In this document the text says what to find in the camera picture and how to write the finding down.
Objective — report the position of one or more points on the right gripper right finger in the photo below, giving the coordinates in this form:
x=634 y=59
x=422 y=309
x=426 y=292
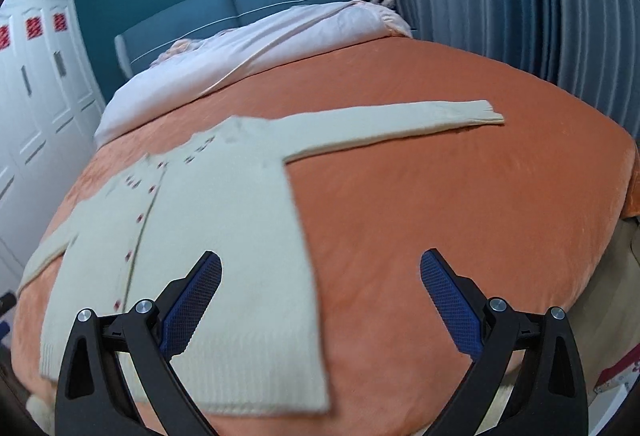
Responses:
x=549 y=396

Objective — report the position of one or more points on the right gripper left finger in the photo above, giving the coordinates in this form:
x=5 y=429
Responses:
x=93 y=397

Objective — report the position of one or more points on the cream knit cardigan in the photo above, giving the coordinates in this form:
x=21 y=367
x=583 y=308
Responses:
x=257 y=350

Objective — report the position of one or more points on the orange velvet bedspread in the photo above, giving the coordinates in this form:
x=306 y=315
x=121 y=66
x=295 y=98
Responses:
x=526 y=209

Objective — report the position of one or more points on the white wardrobe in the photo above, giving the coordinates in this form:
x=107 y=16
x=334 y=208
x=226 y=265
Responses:
x=51 y=106

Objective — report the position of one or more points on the pale pink duvet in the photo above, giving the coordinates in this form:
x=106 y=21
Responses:
x=192 y=69

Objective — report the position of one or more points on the blue upholstered headboard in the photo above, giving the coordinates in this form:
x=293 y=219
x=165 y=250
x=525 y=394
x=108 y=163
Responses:
x=138 y=46

